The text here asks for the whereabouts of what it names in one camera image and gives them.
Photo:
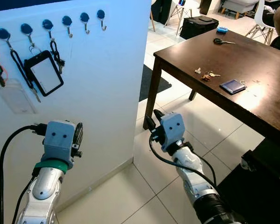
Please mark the blue cap metal wall hook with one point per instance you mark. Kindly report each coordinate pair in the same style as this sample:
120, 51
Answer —
3, 33
101, 14
26, 29
66, 21
47, 24
84, 17

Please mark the grey armchair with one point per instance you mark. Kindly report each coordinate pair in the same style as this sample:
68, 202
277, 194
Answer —
240, 5

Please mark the black badge holder white card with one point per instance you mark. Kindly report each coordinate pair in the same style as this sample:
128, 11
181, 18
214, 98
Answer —
45, 74

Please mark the small blue box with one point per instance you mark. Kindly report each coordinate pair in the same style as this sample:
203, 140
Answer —
222, 30

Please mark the dark brown wooden table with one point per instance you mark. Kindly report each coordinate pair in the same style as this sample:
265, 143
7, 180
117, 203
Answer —
252, 65

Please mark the white chair with metal legs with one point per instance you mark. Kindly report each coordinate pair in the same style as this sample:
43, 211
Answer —
189, 4

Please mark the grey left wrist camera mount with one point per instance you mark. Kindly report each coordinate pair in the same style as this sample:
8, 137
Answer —
59, 137

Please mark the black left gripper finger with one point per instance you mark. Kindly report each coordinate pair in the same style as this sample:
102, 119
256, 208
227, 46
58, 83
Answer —
78, 133

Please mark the dark rug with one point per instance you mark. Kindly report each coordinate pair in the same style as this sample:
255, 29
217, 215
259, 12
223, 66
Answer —
151, 84

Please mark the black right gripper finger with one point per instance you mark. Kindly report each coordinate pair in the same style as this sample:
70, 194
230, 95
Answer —
149, 122
158, 115

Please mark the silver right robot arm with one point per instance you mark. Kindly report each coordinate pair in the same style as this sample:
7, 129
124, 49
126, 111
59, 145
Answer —
189, 161

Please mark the white slim back chair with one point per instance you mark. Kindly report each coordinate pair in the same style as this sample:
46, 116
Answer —
261, 14

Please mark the black cabinet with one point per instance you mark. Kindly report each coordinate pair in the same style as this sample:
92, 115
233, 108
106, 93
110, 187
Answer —
163, 9

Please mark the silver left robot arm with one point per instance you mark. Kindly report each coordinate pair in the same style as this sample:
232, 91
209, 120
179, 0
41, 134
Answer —
44, 186

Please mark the clear plastic sleeve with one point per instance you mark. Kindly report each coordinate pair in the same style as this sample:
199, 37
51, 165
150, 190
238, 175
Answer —
14, 98

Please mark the key with black head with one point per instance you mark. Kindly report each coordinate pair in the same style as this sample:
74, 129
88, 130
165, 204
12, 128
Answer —
218, 41

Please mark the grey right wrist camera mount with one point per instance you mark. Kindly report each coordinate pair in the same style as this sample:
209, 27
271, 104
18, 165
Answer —
173, 126

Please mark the black bulky object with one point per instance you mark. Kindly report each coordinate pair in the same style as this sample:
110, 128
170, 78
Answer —
270, 158

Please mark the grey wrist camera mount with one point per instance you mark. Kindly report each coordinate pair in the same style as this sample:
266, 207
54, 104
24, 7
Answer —
59, 137
173, 126

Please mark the black bag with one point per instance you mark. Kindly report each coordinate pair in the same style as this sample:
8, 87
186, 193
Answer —
199, 27

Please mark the white chair with wooden legs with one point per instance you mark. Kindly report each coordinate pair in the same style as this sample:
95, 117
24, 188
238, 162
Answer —
152, 18

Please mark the key bunch with brown fob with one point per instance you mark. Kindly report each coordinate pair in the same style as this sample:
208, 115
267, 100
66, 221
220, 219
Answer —
208, 75

